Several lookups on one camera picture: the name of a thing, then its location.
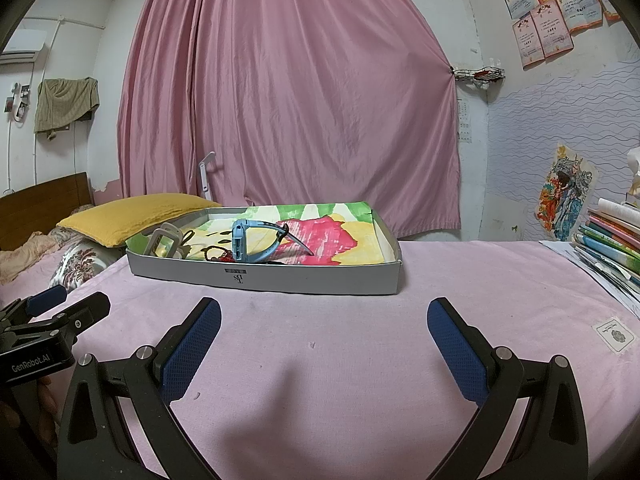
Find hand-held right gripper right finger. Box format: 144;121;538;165
426;296;591;480

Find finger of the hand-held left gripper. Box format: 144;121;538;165
4;291;112;348
0;284;68;332

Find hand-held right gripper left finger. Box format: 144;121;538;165
56;296;223;480

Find grey shallow cardboard tray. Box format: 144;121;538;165
125;201;402;296

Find person's left hand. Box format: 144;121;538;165
0;376;67;443

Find beige bed blanket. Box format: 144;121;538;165
0;232;63;285

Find floral patterned pillow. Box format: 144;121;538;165
50;237;126;292

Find wooden headboard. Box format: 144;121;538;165
0;172;94;252

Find yellow pillow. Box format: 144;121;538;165
56;193;223;248

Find blue smartwatch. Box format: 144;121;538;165
231;219;316;264

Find pink blanket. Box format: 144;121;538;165
0;240;640;480

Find white paper sheets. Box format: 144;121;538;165
539;239;640;322

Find colourful painted paper liner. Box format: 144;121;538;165
150;201;397;266

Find white folding lamp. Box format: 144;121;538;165
197;151;217;202

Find stack of books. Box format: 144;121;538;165
570;197;640;306

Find hanging olive cloth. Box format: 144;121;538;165
34;77;101;141

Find white air conditioner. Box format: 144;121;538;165
0;30;48;66

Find pink curtain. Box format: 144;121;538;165
117;0;463;239

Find colourful wall painting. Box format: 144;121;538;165
535;142;598;243

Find white wall hook device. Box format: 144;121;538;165
5;82;31;123

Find small white wall sheet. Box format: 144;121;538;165
457;100;474;143

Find white wall conduit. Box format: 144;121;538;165
22;16;108;31

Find wire wall rack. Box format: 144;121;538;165
451;57;506;92

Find group of wall certificates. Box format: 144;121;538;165
496;0;623;70

